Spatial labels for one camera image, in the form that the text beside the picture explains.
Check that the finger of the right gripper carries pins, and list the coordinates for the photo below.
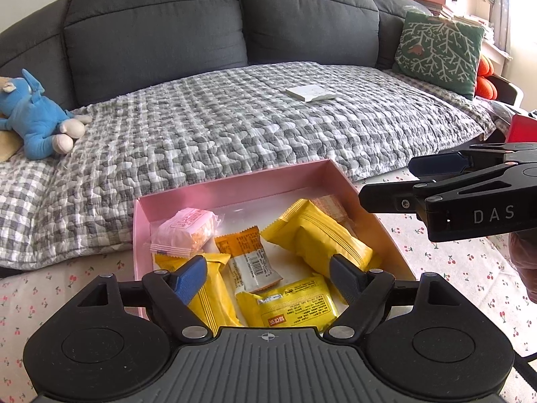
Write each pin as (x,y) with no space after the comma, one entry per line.
(447,164)
(400,196)

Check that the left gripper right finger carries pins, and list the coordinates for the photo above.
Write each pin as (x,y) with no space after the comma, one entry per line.
(366,294)

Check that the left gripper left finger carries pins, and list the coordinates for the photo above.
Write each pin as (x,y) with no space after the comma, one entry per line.
(169,296)

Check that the yellow ribbed snack bag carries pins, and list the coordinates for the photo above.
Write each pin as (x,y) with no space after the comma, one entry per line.
(213,304)

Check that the yellow snack packet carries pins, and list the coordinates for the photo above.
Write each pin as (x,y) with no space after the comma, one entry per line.
(306,302)

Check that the pink wafer snack packet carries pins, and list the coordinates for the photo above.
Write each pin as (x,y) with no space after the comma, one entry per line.
(184,234)

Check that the large yellow snack bag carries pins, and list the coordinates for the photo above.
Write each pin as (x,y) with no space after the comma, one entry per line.
(307,232)

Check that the orange clear snack packet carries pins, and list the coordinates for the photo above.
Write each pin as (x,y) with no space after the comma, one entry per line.
(248,264)

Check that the small clear nougat packet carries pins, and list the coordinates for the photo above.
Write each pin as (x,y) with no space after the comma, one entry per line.
(331,206)

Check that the red plastic stool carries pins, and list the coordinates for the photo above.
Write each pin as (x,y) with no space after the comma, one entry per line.
(522,129)

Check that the orange plush pumpkin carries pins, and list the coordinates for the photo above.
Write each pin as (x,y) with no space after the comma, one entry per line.
(484,87)

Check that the green patterned cushion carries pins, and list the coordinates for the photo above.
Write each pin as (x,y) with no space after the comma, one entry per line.
(439,51)

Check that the pink shallow cardboard box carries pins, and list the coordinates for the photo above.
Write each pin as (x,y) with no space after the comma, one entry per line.
(258,199)

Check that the white paper on sofa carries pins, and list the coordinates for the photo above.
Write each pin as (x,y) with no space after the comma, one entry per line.
(310,93)

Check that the grey checkered sofa blanket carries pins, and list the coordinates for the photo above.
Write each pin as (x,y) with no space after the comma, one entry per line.
(214,125)

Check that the blue plush toy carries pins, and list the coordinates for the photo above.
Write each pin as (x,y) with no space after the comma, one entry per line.
(44,126)

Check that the dark grey sofa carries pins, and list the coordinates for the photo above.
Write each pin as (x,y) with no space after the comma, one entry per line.
(86,52)

